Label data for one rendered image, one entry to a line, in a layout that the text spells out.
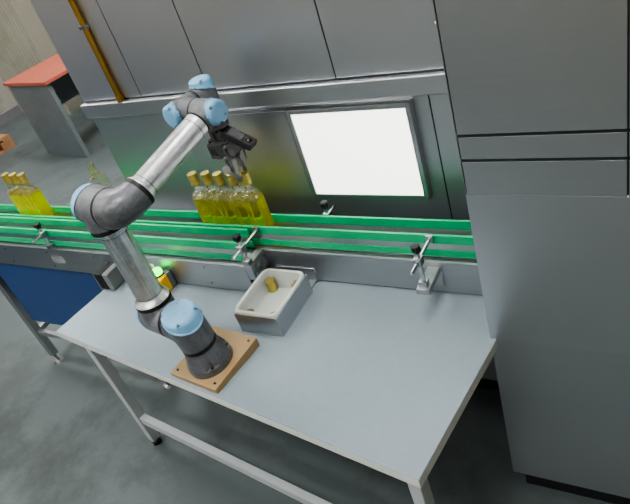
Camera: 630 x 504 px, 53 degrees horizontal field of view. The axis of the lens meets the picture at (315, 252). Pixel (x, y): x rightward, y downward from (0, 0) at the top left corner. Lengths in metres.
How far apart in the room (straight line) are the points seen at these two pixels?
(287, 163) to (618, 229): 1.13
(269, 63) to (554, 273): 1.07
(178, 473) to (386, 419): 1.37
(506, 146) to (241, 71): 1.00
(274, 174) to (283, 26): 0.54
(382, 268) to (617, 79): 0.99
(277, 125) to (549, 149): 0.99
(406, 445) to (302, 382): 0.39
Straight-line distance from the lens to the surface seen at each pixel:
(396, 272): 2.03
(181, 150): 1.80
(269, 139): 2.17
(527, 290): 1.70
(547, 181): 1.48
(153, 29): 2.28
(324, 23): 1.91
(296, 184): 2.22
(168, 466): 2.94
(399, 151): 1.97
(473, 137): 1.46
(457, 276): 1.96
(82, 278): 2.99
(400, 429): 1.69
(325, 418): 1.77
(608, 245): 1.56
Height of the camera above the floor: 2.08
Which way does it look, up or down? 34 degrees down
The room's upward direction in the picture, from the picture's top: 20 degrees counter-clockwise
